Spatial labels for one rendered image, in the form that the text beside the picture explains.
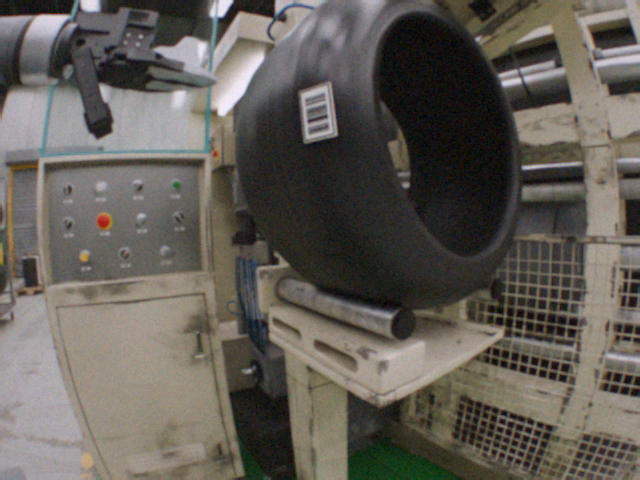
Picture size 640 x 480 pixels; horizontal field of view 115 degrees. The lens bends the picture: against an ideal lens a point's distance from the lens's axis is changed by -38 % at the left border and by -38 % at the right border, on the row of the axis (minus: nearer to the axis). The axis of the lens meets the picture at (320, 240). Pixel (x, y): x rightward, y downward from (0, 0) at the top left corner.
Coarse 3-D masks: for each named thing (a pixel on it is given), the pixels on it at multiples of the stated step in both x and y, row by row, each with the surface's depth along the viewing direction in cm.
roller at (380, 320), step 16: (288, 288) 65; (304, 288) 61; (320, 288) 58; (304, 304) 60; (320, 304) 55; (336, 304) 51; (352, 304) 48; (368, 304) 46; (384, 304) 45; (352, 320) 48; (368, 320) 45; (384, 320) 42; (400, 320) 41; (400, 336) 41
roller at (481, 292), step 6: (486, 282) 57; (492, 282) 56; (498, 282) 56; (480, 288) 58; (486, 288) 57; (492, 288) 56; (498, 288) 56; (474, 294) 60; (480, 294) 58; (486, 294) 57; (492, 294) 56; (498, 294) 57
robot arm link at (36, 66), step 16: (48, 16) 20; (64, 16) 22; (32, 32) 19; (48, 32) 20; (32, 48) 20; (48, 48) 21; (32, 64) 21; (48, 64) 22; (32, 80) 23; (48, 80) 24
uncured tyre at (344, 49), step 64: (384, 0) 36; (320, 64) 33; (384, 64) 70; (448, 64) 63; (256, 128) 42; (448, 128) 76; (512, 128) 56; (256, 192) 46; (320, 192) 35; (384, 192) 36; (448, 192) 79; (512, 192) 56; (320, 256) 42; (384, 256) 38; (448, 256) 42
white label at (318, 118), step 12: (324, 84) 31; (300, 96) 33; (312, 96) 32; (324, 96) 32; (312, 108) 33; (324, 108) 32; (312, 120) 33; (324, 120) 32; (312, 132) 33; (324, 132) 32; (336, 132) 32
